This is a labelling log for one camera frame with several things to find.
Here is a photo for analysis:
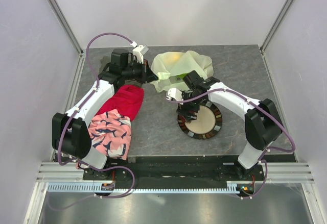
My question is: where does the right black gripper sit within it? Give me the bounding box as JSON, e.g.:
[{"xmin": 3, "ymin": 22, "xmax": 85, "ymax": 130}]
[{"xmin": 176, "ymin": 89, "xmax": 204, "ymax": 121}]

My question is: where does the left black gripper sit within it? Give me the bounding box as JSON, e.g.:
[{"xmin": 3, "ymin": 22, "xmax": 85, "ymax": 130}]
[{"xmin": 122, "ymin": 59, "xmax": 158, "ymax": 84}]

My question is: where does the green avocado print plastic bag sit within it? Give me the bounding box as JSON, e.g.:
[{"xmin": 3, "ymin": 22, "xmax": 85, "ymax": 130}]
[{"xmin": 151, "ymin": 51, "xmax": 214, "ymax": 93}]

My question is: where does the yellow fake fruit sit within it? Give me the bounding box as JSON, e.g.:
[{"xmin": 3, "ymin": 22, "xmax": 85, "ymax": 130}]
[{"xmin": 163, "ymin": 52, "xmax": 183, "ymax": 65}]

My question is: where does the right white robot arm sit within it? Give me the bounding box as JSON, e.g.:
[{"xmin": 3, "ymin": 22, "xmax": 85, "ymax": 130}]
[{"xmin": 167, "ymin": 71, "xmax": 282, "ymax": 180}]

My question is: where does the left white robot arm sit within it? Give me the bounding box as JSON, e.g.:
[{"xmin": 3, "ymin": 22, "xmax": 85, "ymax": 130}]
[{"xmin": 52, "ymin": 45, "xmax": 158, "ymax": 180}]

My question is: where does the olive green cloth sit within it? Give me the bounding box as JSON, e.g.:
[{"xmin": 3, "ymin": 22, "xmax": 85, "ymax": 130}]
[{"xmin": 98, "ymin": 56, "xmax": 143, "ymax": 89}]

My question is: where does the brown rimmed ceramic plate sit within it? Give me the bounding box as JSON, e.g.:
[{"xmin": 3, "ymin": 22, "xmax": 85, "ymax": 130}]
[{"xmin": 177, "ymin": 100, "xmax": 223, "ymax": 140}]

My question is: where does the red cloth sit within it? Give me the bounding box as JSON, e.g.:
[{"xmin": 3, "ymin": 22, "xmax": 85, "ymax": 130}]
[{"xmin": 96, "ymin": 85, "xmax": 144, "ymax": 121}]

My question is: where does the pink shark print cloth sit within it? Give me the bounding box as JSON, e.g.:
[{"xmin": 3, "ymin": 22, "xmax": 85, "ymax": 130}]
[{"xmin": 88, "ymin": 109, "xmax": 132, "ymax": 160}]

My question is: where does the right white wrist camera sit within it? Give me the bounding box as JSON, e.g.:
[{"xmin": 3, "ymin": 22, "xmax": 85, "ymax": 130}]
[{"xmin": 166, "ymin": 88, "xmax": 183, "ymax": 101}]

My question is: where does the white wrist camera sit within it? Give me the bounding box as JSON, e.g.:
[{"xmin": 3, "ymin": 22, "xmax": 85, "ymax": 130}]
[
  {"xmin": 132, "ymin": 42, "xmax": 149, "ymax": 64},
  {"xmin": 166, "ymin": 88, "xmax": 183, "ymax": 101}
]

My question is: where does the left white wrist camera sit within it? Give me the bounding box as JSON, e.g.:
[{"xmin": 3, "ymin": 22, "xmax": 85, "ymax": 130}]
[{"xmin": 132, "ymin": 42, "xmax": 149, "ymax": 64}]

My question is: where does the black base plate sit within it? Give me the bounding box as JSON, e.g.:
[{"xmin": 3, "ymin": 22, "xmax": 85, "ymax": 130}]
[{"xmin": 83, "ymin": 154, "xmax": 265, "ymax": 184}]

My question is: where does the grey slotted cable duct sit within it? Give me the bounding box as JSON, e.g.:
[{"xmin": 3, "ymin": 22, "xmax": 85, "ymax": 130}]
[{"xmin": 47, "ymin": 182, "xmax": 244, "ymax": 194}]

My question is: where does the left aluminium frame post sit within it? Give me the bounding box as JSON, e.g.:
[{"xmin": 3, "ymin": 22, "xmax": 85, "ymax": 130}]
[{"xmin": 47, "ymin": 0, "xmax": 84, "ymax": 55}]

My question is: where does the aluminium frame post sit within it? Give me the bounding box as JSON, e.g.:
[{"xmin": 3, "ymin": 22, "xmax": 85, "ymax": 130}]
[
  {"xmin": 260, "ymin": 0, "xmax": 295, "ymax": 54},
  {"xmin": 47, "ymin": 0, "xmax": 84, "ymax": 55}
]

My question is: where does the right aluminium frame post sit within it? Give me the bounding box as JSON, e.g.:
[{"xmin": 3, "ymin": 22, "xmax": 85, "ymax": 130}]
[{"xmin": 260, "ymin": 0, "xmax": 295, "ymax": 54}]

